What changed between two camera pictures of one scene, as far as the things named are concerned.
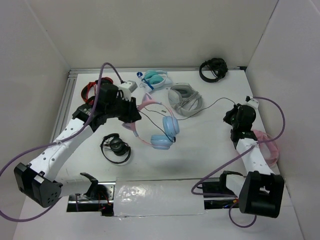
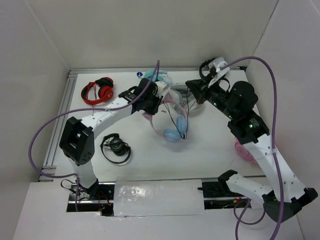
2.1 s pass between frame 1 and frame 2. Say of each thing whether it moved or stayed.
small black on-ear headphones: stayed
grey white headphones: stayed
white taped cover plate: stayed
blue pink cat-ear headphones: moved
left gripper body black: moved
